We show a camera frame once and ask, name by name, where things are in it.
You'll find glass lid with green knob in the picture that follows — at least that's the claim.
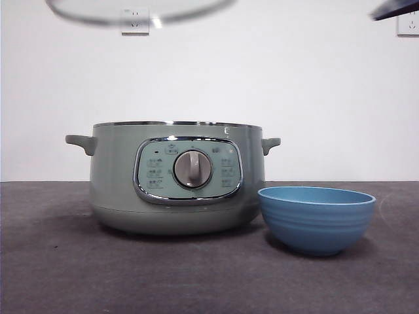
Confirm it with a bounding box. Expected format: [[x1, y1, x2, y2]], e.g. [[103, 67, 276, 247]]
[[45, 0, 239, 29]]

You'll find pale green electric steamer pot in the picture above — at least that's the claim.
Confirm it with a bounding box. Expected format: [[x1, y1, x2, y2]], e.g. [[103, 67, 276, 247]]
[[64, 120, 282, 236]]

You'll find blue ribbed bowl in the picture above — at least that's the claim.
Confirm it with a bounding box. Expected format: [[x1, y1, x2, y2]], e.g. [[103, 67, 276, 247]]
[[257, 186, 376, 257]]

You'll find white wall socket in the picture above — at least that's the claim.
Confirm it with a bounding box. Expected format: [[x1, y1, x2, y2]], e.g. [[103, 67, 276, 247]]
[[121, 9, 151, 37], [397, 14, 419, 37]]

